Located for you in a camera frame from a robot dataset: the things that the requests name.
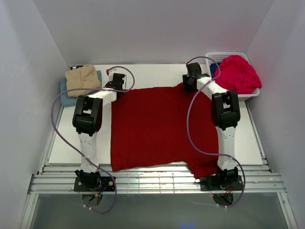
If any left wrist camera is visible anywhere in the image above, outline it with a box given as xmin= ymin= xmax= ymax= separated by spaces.
xmin=106 ymin=68 xmax=119 ymax=77

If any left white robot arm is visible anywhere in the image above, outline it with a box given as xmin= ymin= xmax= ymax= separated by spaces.
xmin=72 ymin=70 xmax=126 ymax=192

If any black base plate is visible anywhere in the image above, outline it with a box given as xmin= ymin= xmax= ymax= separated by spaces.
xmin=199 ymin=176 xmax=243 ymax=191
xmin=73 ymin=177 xmax=115 ymax=192

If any dark blue t shirt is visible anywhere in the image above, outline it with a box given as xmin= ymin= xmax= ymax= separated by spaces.
xmin=209 ymin=63 xmax=219 ymax=78

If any folded light blue t shirt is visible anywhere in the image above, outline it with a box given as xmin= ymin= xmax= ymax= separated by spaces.
xmin=60 ymin=71 xmax=102 ymax=107

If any pink crumpled t shirt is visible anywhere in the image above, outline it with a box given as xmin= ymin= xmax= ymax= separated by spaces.
xmin=215 ymin=55 xmax=262 ymax=94

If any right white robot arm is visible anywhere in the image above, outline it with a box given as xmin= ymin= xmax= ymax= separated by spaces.
xmin=183 ymin=62 xmax=241 ymax=189

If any dark red t shirt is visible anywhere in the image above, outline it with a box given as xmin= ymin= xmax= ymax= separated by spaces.
xmin=111 ymin=84 xmax=218 ymax=178

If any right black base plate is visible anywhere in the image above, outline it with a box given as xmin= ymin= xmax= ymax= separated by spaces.
xmin=199 ymin=176 xmax=243 ymax=191

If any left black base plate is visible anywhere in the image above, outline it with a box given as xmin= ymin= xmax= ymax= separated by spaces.
xmin=73 ymin=177 xmax=115 ymax=192

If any white plastic basket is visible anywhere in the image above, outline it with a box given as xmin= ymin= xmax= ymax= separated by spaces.
xmin=206 ymin=52 xmax=260 ymax=101

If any aluminium rail frame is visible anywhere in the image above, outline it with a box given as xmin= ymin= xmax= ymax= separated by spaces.
xmin=20 ymin=102 xmax=297 ymax=229

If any folded beige t shirt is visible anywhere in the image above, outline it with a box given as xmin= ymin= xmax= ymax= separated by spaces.
xmin=65 ymin=64 xmax=102 ymax=90

